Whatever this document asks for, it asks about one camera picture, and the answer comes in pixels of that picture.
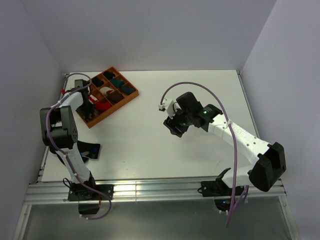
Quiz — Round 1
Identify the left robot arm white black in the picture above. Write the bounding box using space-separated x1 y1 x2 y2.
39 79 100 200

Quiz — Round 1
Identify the beige argyle sock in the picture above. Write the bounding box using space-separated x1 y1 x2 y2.
85 111 100 122

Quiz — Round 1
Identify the black blue patterned sock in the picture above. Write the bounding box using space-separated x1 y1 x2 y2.
77 140 101 163

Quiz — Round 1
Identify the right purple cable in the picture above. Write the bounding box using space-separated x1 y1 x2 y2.
161 81 250 228

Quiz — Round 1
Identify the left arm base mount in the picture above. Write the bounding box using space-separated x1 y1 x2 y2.
67 183 114 216

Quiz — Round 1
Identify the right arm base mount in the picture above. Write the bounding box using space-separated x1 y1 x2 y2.
197 176 232 212

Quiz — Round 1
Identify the dark green rolled sock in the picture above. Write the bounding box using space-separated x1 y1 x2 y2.
120 85 136 95

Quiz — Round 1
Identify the black rolled sock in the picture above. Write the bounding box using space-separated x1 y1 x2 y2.
91 76 105 88
102 71 116 80

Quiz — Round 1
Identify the brown rolled sock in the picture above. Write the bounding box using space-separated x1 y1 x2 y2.
106 91 124 104

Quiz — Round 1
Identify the teal rolled sock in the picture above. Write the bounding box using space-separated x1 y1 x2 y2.
110 78 125 89

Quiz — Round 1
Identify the black rolled sock far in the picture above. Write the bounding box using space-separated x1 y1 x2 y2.
102 71 116 80

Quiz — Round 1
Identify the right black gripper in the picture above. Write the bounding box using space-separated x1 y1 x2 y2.
163 104 193 138

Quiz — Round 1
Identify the aluminium rail frame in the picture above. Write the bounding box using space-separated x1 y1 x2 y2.
14 70 301 240

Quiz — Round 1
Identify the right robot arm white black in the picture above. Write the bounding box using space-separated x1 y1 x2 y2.
159 92 286 197

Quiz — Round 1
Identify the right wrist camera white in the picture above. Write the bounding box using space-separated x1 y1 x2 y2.
158 98 179 119

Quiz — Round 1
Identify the red white striped sock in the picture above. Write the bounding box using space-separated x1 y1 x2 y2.
88 94 99 104

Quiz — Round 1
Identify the black rolled sock middle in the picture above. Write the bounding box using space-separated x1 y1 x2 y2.
91 76 105 88

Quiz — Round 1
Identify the orange divided sock tray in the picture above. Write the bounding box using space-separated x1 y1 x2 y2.
77 66 139 128

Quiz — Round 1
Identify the purple cable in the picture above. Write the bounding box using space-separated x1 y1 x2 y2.
161 81 250 228
46 72 113 221

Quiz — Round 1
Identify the white red rolled sock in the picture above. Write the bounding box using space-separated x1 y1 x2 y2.
99 86 114 96

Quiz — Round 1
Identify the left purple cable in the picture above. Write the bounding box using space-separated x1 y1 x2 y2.
46 72 113 221

